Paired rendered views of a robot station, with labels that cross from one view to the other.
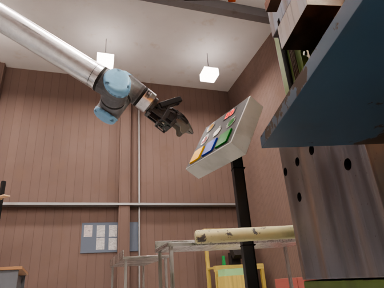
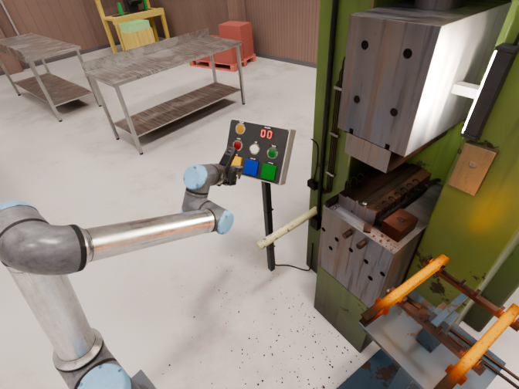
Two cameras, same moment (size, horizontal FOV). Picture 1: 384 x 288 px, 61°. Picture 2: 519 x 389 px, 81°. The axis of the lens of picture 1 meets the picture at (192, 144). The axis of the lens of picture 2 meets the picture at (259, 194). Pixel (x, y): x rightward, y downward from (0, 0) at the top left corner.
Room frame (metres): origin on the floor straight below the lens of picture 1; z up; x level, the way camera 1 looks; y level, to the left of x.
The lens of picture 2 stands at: (0.13, 0.45, 1.89)
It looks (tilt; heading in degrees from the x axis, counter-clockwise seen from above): 40 degrees down; 334
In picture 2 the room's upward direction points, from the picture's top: 5 degrees counter-clockwise
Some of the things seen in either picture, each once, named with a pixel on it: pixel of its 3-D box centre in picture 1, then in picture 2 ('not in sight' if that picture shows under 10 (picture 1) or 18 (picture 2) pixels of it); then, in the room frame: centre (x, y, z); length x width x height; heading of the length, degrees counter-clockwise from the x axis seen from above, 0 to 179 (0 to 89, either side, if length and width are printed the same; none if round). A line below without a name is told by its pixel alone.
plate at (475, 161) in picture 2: not in sight; (471, 168); (0.53, -0.52, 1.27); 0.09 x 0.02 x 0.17; 8
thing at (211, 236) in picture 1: (259, 234); (288, 227); (1.15, -0.21, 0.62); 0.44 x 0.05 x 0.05; 98
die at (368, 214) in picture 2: not in sight; (385, 187); (0.85, -0.55, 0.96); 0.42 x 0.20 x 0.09; 98
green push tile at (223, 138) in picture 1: (224, 139); (269, 171); (1.21, -0.13, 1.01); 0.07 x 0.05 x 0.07; 33
